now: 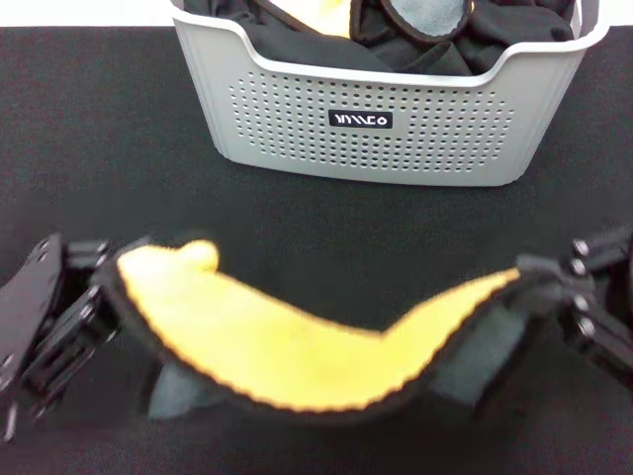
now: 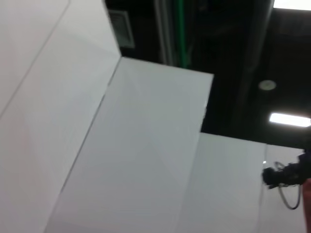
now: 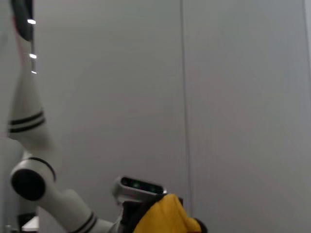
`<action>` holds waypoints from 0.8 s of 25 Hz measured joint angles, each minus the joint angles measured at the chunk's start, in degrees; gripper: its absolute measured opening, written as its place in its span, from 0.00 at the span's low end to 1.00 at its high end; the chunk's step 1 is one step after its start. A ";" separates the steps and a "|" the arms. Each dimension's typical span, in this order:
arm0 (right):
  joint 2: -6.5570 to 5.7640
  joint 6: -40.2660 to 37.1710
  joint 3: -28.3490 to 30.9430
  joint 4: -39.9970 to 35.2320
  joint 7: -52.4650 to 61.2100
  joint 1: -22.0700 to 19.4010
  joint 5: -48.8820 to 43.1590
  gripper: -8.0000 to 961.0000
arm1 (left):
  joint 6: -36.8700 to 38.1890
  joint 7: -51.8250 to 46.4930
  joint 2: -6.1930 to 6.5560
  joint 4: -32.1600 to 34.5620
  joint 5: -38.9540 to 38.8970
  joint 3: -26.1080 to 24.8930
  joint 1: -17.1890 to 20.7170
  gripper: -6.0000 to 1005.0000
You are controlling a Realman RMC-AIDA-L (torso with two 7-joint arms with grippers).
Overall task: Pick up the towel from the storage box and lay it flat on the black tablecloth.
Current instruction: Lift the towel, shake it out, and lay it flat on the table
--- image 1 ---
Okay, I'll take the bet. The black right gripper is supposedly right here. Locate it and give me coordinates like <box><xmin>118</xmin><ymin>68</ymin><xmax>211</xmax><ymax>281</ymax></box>
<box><xmin>516</xmin><ymin>230</ymin><xmax>633</xmax><ymax>387</ymax></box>

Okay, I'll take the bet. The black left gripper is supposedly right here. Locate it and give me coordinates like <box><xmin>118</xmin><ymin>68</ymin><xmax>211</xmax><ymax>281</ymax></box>
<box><xmin>0</xmin><ymin>235</ymin><xmax>123</xmax><ymax>441</ymax></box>

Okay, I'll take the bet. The yellow grey black-edged towel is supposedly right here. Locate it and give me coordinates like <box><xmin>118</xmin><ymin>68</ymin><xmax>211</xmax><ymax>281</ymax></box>
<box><xmin>91</xmin><ymin>232</ymin><xmax>560</xmax><ymax>427</ymax></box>

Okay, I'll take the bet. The grey perforated plastic storage box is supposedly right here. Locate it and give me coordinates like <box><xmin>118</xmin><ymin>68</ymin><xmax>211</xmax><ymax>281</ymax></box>
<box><xmin>170</xmin><ymin>0</ymin><xmax>612</xmax><ymax>188</ymax></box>

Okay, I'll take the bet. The black tablecloth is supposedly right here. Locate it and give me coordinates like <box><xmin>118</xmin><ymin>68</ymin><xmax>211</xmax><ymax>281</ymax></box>
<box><xmin>0</xmin><ymin>24</ymin><xmax>633</xmax><ymax>475</ymax></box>

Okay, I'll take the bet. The grey towel with black edge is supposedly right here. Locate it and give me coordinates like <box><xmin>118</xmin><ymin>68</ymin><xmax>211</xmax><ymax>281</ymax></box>
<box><xmin>379</xmin><ymin>0</ymin><xmax>474</xmax><ymax>44</ymax></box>

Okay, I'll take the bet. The folded yellow towel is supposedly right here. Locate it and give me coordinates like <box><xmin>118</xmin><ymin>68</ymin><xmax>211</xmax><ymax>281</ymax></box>
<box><xmin>291</xmin><ymin>0</ymin><xmax>353</xmax><ymax>39</ymax></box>

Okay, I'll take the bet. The crumpled black cloth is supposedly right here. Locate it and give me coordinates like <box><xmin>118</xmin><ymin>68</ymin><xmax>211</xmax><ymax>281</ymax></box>
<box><xmin>182</xmin><ymin>0</ymin><xmax>575</xmax><ymax>78</ymax></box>

